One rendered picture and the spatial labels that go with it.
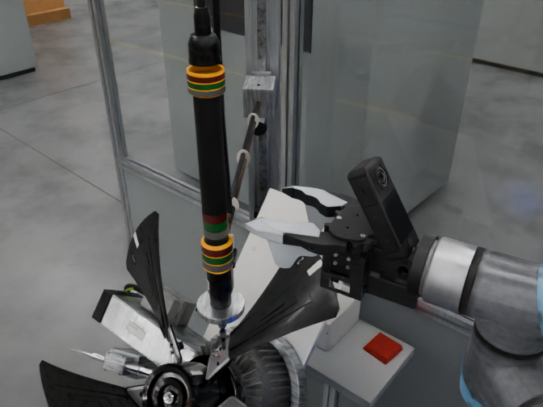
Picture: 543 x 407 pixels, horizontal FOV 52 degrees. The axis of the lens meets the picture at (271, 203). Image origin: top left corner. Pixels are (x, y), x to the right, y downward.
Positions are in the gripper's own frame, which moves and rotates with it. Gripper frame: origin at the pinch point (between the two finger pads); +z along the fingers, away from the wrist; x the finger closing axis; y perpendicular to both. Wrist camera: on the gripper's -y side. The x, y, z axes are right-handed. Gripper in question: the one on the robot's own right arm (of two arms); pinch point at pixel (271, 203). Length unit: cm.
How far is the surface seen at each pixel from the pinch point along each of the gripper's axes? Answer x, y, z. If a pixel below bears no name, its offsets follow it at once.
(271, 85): 55, 8, 31
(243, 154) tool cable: 25.6, 9.8, 20.3
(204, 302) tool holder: -1.9, 19.4, 10.2
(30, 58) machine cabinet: 335, 150, 490
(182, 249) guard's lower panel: 85, 96, 89
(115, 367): 5, 58, 41
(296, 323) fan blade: 8.4, 27.7, 0.2
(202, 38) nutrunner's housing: -2.0, -19.8, 7.4
